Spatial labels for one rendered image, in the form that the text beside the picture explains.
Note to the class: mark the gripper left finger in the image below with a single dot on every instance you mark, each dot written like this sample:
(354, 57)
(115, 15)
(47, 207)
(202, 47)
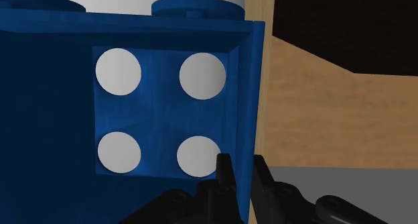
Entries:
(212, 203)

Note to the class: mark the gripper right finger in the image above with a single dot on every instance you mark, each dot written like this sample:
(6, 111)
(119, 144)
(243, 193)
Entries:
(277, 203)

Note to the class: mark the blue robot stand white dots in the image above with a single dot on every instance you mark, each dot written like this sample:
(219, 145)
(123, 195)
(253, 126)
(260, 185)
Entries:
(160, 115)

